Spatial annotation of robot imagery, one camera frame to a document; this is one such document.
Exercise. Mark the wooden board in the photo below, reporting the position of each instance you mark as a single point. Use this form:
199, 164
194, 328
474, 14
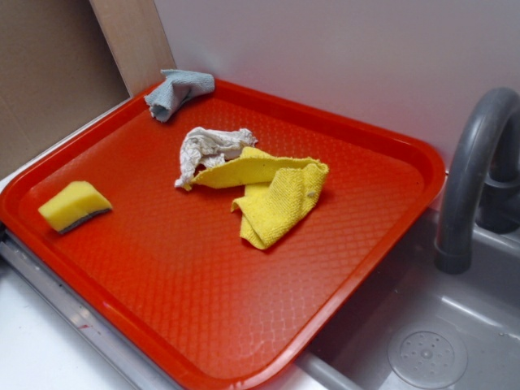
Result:
137, 41

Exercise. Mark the yellow cloth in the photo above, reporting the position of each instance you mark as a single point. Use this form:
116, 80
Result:
279, 192

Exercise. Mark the brown cardboard panel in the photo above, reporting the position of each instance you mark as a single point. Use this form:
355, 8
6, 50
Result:
57, 74

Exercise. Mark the yellow sponge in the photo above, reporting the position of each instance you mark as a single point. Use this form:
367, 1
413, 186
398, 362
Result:
78, 202

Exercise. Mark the blue cloth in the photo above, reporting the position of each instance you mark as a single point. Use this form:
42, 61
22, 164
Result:
178, 87

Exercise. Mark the grey plastic sink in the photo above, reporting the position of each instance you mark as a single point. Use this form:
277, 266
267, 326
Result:
411, 326

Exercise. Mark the white crumpled cloth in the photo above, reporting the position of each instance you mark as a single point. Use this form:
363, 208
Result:
210, 148

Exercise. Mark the grey plastic faucet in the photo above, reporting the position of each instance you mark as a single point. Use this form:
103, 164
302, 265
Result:
482, 188

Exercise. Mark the red plastic tray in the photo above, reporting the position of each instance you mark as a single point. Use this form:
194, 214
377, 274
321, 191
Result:
167, 267

